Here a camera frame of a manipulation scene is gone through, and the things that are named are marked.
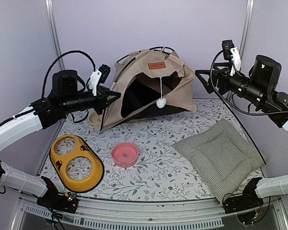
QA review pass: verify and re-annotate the cream pet bowl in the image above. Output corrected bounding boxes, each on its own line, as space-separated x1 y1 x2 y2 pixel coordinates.
88 112 102 129

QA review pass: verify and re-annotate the yellow double bowl holder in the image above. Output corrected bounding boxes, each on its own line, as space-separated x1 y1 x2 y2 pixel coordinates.
49 134 105 193

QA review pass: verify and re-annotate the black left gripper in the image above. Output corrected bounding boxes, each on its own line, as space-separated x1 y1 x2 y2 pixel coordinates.
61 85 120 114

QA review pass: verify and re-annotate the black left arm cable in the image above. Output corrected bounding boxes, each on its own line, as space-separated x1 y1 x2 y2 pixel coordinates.
42 50 96 99

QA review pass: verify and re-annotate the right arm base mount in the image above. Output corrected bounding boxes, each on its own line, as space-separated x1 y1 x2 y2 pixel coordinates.
222 177 264 225

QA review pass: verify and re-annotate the aluminium front rail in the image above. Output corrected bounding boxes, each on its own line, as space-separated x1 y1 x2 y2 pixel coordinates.
10 194 288 230

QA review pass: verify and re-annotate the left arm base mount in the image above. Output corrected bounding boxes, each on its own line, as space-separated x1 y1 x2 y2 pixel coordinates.
36 176 79 214

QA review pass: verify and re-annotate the aluminium frame post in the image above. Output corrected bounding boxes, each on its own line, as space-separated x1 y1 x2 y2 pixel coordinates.
239 0 254 58
45 0 61 57

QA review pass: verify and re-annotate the white pompom toy on string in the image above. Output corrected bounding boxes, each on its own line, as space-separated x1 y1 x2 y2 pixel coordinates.
156 77 167 109

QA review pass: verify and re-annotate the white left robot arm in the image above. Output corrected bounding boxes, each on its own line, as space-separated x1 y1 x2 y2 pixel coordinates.
0 65 120 208

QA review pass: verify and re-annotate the green checkered pet cushion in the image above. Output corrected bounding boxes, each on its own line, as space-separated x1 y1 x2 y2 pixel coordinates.
173 119 268 202

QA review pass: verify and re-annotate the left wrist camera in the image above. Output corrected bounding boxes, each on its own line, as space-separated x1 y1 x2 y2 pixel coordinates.
86 64 110 96

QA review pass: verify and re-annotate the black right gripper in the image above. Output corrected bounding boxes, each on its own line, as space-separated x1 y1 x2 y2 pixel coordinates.
195 61 266 106

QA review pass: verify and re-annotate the pink pet bowl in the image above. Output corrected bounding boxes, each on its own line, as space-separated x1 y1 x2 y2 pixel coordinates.
111 142 139 168

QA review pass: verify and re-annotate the beige fabric pet tent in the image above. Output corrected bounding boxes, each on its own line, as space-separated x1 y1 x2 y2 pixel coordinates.
100 50 196 132

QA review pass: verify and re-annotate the left aluminium frame post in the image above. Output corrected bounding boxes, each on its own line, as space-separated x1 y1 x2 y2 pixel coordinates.
45 0 61 57

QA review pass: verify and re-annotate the right aluminium frame post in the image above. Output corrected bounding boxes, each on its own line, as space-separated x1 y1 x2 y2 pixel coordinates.
239 0 254 58

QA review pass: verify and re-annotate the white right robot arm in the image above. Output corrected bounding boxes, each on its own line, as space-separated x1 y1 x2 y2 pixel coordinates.
195 51 288 209

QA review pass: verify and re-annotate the floral white table mat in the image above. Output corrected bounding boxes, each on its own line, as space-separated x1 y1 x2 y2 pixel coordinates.
59 99 243 202

